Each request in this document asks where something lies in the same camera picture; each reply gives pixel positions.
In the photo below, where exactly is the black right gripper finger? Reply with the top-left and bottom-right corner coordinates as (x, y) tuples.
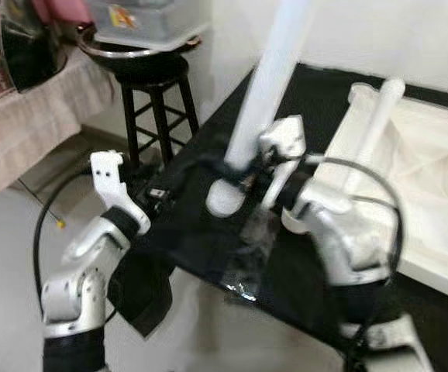
(196, 153), (250, 177)

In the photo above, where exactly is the thin rod with yellow tip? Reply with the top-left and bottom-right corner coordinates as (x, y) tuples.
(17, 177), (67, 231)

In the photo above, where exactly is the black stool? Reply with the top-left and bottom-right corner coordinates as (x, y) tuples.
(115, 57), (203, 173)

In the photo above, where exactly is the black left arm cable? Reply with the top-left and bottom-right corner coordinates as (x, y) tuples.
(31, 165), (95, 312)

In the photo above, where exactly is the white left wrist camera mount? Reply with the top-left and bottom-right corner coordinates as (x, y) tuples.
(89, 150), (152, 235)

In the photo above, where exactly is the black table cloth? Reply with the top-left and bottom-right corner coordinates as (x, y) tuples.
(108, 64), (448, 372)

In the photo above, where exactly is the black bag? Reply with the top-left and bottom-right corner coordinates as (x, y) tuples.
(0, 0), (71, 95)

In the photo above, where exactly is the white plastic table top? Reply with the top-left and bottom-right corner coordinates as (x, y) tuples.
(282, 77), (448, 308)

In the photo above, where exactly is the clear plastic storage box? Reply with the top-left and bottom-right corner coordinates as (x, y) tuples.
(84, 0), (211, 52)

